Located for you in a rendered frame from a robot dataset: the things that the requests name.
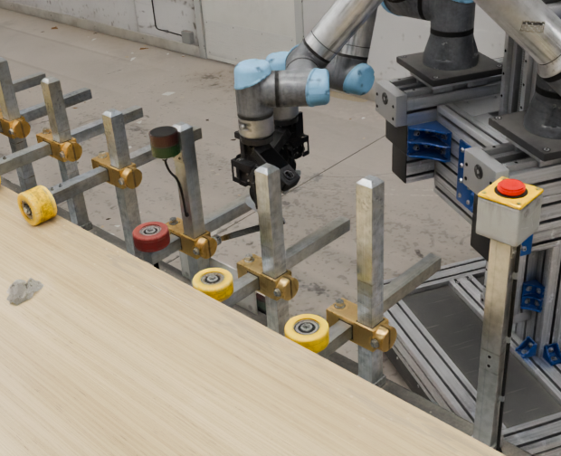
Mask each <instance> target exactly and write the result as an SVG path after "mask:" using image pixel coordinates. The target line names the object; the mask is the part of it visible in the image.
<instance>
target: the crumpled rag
mask: <svg viewBox="0 0 561 456"><path fill-rule="evenodd" d="M43 286H44V285H43V284H42V283H41V282H40V281H39V280H34V279H32V278H30V279H29V280H28V281H27V282H26V281H25V280H15V281H14V282H13V283H12V284H11V285H10V286H9V288H8V290H7V292H6V293H8V294H9V295H8V297H7V298H6V300H9V305H10V304H11V303H12V302H13V303H14V304H15V305H19V304H20V303H21V304H22V302H24V301H27V300H29V299H30V298H32V297H33V294H34V293H35V292H36V291H37V290H40V289H41V288H42V287H43Z"/></svg>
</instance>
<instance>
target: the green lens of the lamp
mask: <svg viewBox="0 0 561 456"><path fill-rule="evenodd" d="M150 146H151V145H150ZM151 152H152V156H153V157H156V158H170V157H175V156H177V155H178V154H179V153H180V145H179V141H178V143H177V144H176V145H175V146H173V147H169V148H155V147H152V146H151Z"/></svg>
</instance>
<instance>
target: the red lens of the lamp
mask: <svg viewBox="0 0 561 456"><path fill-rule="evenodd" d="M174 128H175V127H174ZM175 129H176V133H175V134H173V135H171V136H168V137H162V138H158V137H153V136H151V135H150V131H151V130H152V129H151V130H150V131H149V133H148V134H149V140H150V145H151V146H153V147H171V146H173V145H175V144H176V143H178V141H179V137H178V131H177V128H175Z"/></svg>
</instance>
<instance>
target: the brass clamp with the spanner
mask: <svg viewBox="0 0 561 456"><path fill-rule="evenodd" d="M176 220H177V221H178V224H175V225H171V224H169V222H168V223H165V224H166V225H167V227H168V230H169V235H170V234H171V233H172V234H173V235H175V236H177V237H179V238H180V242H181V249H180V250H179V251H181V252H183V253H185V254H187V255H189V256H191V257H193V258H195V259H198V258H200V257H202V258H204V259H209V258H211V257H212V256H213V255H214V253H215V251H216V248H217V242H216V240H215V239H214V238H212V237H211V234H210V232H208V231H207V230H205V233H203V234H201V235H199V236H197V237H196V238H192V237H190V236H188V235H186V234H185V233H184V226H183V220H182V219H181V218H178V217H177V218H176Z"/></svg>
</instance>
